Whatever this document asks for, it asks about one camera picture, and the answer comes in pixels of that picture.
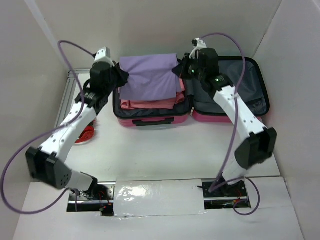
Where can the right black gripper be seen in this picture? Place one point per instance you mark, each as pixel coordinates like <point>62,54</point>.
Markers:
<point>185,66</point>

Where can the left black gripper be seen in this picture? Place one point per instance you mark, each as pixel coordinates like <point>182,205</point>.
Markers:
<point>122,75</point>

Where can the purple garment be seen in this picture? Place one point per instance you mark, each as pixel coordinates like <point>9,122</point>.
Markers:
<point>150,77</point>

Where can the pink sweater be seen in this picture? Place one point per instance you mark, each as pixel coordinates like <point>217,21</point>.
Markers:
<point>157,104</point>

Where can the red and black headphones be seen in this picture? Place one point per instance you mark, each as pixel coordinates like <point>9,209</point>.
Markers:
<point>87,134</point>

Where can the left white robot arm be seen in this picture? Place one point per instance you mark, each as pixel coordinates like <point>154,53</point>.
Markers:
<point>47,162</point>

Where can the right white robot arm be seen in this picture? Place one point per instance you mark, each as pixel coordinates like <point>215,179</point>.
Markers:
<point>251,143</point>

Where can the pink hard-shell suitcase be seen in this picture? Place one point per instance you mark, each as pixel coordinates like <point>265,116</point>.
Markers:
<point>239,92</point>

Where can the white glossy cover sheet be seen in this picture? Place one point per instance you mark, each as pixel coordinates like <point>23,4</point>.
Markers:
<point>158,198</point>

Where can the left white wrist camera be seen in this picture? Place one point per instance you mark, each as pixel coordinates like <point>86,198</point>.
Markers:
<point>103,55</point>

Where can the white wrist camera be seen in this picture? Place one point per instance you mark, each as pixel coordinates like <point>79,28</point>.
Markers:
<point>198,44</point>
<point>103,55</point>

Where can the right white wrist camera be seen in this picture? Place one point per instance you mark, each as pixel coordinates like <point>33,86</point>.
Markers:
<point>198,44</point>

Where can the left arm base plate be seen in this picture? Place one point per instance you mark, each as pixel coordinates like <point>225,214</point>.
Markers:
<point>103,194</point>

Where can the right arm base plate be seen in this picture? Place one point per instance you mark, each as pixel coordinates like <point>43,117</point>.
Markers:
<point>237,190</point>

